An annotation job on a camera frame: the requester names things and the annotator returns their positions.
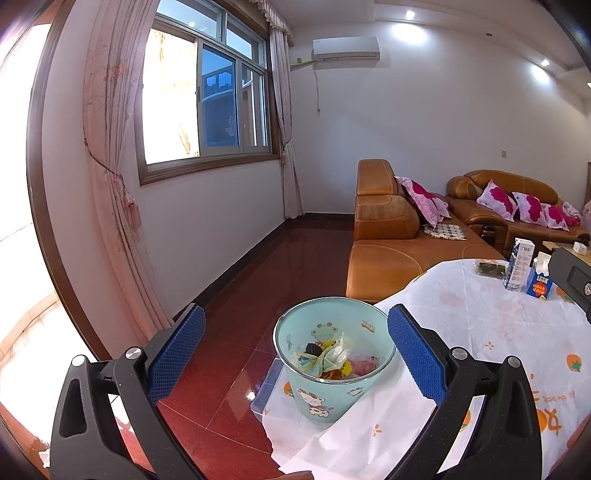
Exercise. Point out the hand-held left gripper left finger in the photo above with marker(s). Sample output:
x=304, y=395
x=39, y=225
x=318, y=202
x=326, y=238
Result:
x=178, y=355

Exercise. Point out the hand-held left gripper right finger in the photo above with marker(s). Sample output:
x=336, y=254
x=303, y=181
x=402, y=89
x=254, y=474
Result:
x=415, y=355

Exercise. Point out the clear red-print plastic bag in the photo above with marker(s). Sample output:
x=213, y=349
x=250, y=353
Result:
x=364, y=365

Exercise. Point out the brown orange snack packet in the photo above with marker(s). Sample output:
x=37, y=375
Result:
x=344, y=369

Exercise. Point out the yellow wrapper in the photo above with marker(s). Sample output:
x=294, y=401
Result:
x=328, y=344

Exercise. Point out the black foam net sleeve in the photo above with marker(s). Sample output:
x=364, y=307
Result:
x=313, y=349

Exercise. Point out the teal cartoon trash bin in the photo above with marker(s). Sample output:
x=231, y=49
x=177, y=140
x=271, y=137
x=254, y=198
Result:
x=304, y=397

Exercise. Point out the small white box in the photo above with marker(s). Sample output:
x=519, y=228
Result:
x=580, y=249

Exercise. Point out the blue white-capped carton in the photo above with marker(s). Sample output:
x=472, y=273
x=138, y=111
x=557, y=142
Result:
x=539, y=286

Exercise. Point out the dark wooden coffee table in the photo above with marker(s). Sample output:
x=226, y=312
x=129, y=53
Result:
x=554, y=244

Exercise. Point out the tall white milk carton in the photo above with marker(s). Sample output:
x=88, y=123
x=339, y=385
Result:
x=517, y=265

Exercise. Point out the white orange-print tablecloth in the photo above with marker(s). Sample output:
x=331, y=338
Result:
x=461, y=323

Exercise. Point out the pink floral pillow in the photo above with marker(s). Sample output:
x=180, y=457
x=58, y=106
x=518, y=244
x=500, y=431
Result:
x=422, y=198
x=554, y=217
x=496, y=201
x=571, y=213
x=528, y=207

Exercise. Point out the pink cloth cover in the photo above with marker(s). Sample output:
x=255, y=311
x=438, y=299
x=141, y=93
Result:
x=588, y=207

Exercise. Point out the dark seaweed packet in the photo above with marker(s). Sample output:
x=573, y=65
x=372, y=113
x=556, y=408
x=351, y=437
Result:
x=491, y=268

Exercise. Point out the wooden board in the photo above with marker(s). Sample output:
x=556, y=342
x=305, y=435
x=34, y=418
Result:
x=588, y=182

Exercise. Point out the checked cloth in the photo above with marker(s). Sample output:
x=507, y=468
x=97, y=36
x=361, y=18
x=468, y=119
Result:
x=445, y=232

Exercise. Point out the brown leather long sofa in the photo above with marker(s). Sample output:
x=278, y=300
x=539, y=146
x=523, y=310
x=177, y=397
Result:
x=461, y=187

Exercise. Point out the brown leather chaise sofa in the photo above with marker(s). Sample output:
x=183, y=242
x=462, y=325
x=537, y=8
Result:
x=383, y=217

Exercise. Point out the long pink curtain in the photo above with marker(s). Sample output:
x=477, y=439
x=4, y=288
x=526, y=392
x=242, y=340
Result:
x=115, y=207

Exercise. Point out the short pink curtain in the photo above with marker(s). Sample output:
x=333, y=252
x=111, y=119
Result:
x=288, y=175

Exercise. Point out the sliding glass window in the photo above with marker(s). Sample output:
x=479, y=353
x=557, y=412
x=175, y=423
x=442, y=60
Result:
x=217, y=106

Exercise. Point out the white air conditioner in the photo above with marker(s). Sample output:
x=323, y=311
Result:
x=346, y=48

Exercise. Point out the brown wooden door frame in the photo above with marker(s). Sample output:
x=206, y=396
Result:
x=37, y=184

